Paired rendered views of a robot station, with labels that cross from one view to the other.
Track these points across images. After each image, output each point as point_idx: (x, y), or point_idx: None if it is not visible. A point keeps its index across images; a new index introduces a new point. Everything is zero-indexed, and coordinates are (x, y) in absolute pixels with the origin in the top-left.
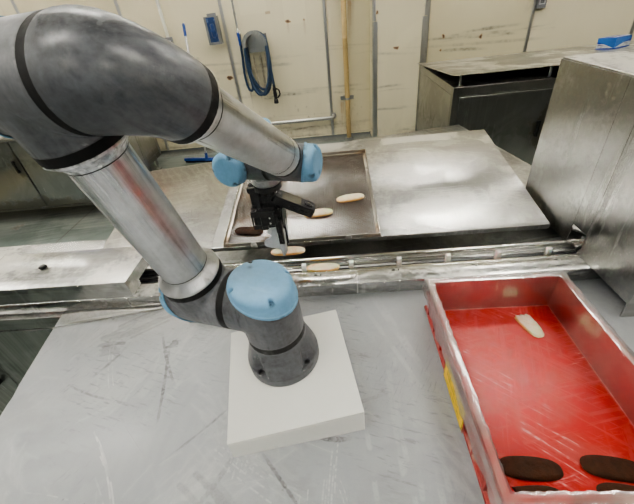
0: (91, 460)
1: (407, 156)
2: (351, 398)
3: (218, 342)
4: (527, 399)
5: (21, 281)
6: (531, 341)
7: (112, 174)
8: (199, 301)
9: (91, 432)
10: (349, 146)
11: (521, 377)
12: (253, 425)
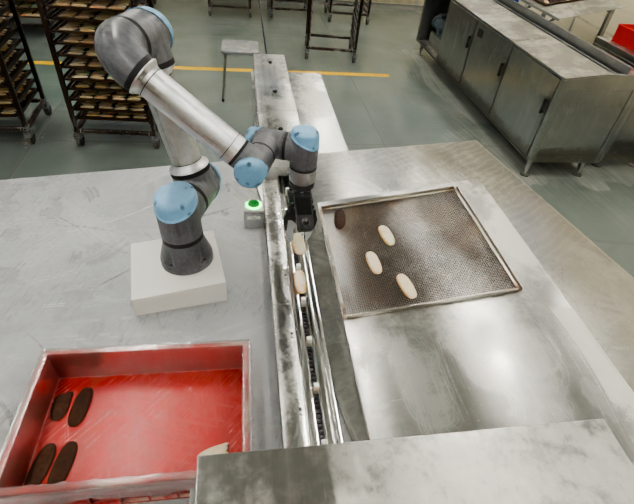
0: (147, 203)
1: (528, 342)
2: (142, 294)
3: (223, 234)
4: (133, 424)
5: (267, 126)
6: (194, 449)
7: None
8: (172, 179)
9: None
10: (531, 272)
11: (155, 426)
12: (138, 252)
